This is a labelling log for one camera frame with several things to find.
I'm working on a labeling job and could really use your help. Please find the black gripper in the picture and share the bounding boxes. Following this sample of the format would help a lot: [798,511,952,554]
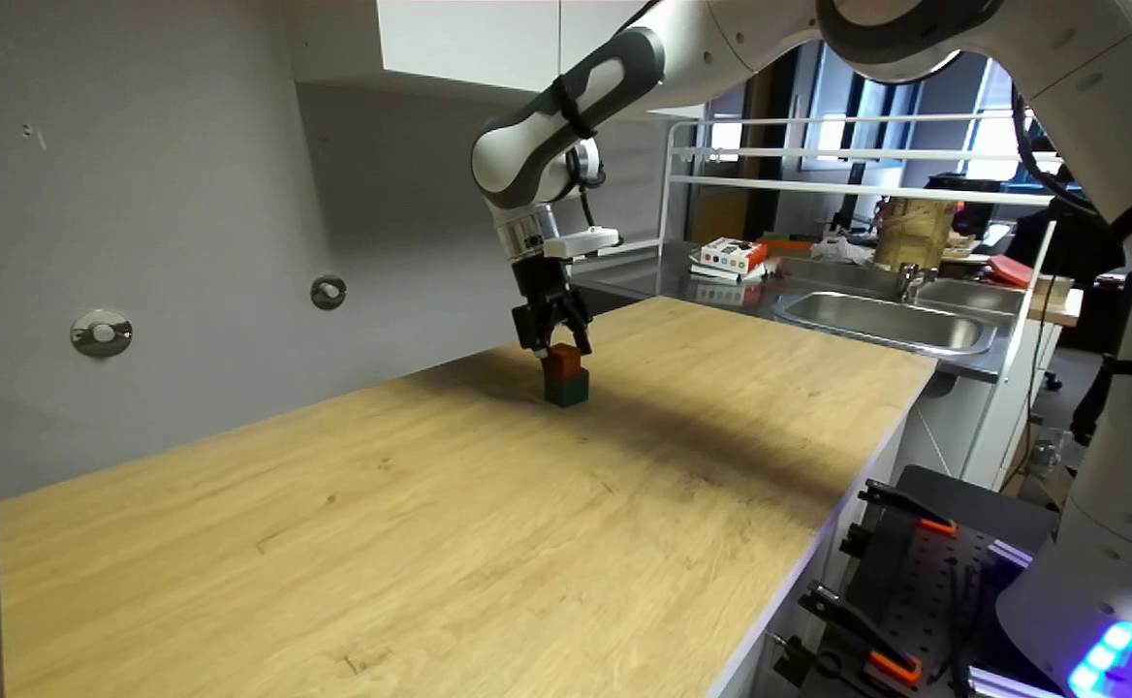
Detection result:
[508,250,599,361]

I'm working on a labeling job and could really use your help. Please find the white wire dish rack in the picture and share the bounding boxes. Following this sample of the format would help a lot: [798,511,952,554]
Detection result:
[653,105,1072,281]

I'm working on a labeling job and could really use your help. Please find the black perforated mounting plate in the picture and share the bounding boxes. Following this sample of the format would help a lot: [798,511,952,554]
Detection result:
[834,461,1063,698]

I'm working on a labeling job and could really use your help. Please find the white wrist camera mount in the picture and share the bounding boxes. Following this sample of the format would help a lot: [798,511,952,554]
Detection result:
[536,223,626,258]

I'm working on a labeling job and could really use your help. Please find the round metal wall fitting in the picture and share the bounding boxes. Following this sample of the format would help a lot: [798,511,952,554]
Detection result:
[66,306,141,361]
[307,270,349,315]

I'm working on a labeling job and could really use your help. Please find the orange block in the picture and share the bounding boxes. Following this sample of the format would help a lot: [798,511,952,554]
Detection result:
[546,341,590,382]

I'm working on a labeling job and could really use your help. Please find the white wall cabinet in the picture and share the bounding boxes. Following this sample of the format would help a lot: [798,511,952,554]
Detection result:
[371,0,661,95]

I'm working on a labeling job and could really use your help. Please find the stainless steel sink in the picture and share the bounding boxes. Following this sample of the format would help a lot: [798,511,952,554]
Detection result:
[581,243,1067,381]

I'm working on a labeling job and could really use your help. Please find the green block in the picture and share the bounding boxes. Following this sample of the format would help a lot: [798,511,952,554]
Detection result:
[539,370,595,411]

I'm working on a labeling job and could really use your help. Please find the black orange clamp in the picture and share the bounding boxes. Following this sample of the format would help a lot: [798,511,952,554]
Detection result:
[772,579,930,698]
[839,475,967,566]

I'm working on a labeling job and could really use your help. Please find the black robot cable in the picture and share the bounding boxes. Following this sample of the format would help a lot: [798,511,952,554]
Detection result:
[552,130,614,243]

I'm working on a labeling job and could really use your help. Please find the colourful dotted cardboard box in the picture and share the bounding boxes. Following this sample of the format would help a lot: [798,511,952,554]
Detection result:
[691,232,780,281]

